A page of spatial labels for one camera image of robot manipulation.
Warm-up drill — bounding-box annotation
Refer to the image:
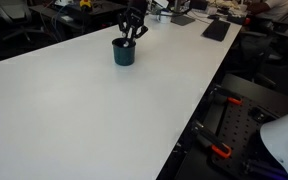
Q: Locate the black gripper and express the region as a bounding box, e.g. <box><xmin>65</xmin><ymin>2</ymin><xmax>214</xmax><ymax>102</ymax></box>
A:
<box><xmin>117</xmin><ymin>0</ymin><xmax>149</xmax><ymax>44</ymax></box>

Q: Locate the dark green enamel mug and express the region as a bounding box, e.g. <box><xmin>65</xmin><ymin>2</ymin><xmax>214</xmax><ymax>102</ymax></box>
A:
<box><xmin>111</xmin><ymin>37</ymin><xmax>137</xmax><ymax>67</ymax></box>

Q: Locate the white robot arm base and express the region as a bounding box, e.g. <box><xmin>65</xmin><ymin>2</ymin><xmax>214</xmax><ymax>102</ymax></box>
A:
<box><xmin>259</xmin><ymin>105</ymin><xmax>288</xmax><ymax>180</ymax></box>

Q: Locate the white ceramic mug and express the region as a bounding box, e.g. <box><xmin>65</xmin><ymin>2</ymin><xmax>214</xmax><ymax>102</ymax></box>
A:
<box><xmin>158</xmin><ymin>12</ymin><xmax>173</xmax><ymax>25</ymax></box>

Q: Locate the black background desk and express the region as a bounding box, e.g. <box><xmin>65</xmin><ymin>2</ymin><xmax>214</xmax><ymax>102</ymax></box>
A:
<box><xmin>28</xmin><ymin>0</ymin><xmax>128</xmax><ymax>34</ymax></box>

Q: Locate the grey monitor stand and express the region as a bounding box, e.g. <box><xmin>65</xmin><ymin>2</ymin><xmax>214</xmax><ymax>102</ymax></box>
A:
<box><xmin>170</xmin><ymin>0</ymin><xmax>196</xmax><ymax>27</ymax></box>

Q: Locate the yellow tool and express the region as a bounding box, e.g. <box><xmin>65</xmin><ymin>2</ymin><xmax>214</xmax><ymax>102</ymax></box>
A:
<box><xmin>79</xmin><ymin>0</ymin><xmax>93</xmax><ymax>10</ymax></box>

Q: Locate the black computer mouse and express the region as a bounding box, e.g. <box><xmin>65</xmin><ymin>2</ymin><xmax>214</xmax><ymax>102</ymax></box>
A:
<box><xmin>207</xmin><ymin>13</ymin><xmax>221</xmax><ymax>21</ymax></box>

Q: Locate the black keyboard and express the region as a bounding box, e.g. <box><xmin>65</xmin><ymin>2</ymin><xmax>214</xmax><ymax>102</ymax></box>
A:
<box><xmin>201</xmin><ymin>19</ymin><xmax>232</xmax><ymax>43</ymax></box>

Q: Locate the dark office chair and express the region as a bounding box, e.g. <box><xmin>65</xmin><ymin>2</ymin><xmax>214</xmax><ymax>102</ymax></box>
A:
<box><xmin>0</xmin><ymin>0</ymin><xmax>48</xmax><ymax>43</ymax></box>
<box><xmin>237</xmin><ymin>19</ymin><xmax>288</xmax><ymax>91</ymax></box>

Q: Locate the black orange bar clamp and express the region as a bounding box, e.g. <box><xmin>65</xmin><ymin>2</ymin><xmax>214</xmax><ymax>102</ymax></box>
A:
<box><xmin>210</xmin><ymin>87</ymin><xmax>244</xmax><ymax>107</ymax></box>
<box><xmin>191</xmin><ymin>120</ymin><xmax>233</xmax><ymax>159</ymax></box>

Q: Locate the black perforated mounting board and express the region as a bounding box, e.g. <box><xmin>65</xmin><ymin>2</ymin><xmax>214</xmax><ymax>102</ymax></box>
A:
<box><xmin>210</xmin><ymin>94</ymin><xmax>285</xmax><ymax>180</ymax></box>

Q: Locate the person in white shirt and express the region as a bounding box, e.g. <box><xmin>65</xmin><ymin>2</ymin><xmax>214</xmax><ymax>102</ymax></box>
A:
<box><xmin>243</xmin><ymin>0</ymin><xmax>288</xmax><ymax>19</ymax></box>

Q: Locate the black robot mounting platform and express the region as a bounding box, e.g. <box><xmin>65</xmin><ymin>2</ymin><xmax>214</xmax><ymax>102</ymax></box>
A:
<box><xmin>173</xmin><ymin>73</ymin><xmax>288</xmax><ymax>180</ymax></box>

